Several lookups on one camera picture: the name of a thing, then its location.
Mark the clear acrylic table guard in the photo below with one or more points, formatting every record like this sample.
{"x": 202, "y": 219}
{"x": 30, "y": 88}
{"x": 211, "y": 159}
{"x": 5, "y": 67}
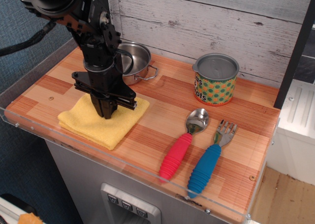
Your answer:
{"x": 91, "y": 172}

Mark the red handled spoon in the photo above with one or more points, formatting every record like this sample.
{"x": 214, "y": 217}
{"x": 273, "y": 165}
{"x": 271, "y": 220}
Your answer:
{"x": 196, "y": 122}

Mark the green dotted tin can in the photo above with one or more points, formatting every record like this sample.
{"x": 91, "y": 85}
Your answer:
{"x": 215, "y": 78}

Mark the white cabinet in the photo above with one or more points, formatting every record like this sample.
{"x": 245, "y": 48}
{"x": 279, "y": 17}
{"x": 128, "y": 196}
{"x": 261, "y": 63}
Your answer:
{"x": 292, "y": 150}

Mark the blue handled fork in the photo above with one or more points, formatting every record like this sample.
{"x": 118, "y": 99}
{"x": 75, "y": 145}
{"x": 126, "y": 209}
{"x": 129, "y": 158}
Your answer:
{"x": 204, "y": 169}

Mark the silver toy dispenser panel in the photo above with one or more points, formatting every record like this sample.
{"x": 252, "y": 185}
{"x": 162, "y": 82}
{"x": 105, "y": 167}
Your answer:
{"x": 124, "y": 208}

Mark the yellow cloth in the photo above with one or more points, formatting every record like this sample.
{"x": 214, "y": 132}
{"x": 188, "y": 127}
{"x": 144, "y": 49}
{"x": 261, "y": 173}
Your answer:
{"x": 84, "y": 121}

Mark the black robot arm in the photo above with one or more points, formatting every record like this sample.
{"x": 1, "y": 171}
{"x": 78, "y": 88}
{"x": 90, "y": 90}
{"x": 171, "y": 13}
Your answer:
{"x": 90, "y": 25}

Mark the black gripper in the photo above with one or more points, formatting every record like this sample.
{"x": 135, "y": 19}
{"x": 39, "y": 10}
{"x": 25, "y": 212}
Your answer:
{"x": 106, "y": 89}

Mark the small steel pot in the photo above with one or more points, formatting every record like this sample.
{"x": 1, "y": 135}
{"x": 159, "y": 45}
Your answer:
{"x": 142, "y": 70}

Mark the orange object at corner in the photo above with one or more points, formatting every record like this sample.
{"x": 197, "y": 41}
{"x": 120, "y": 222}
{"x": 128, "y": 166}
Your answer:
{"x": 29, "y": 218}

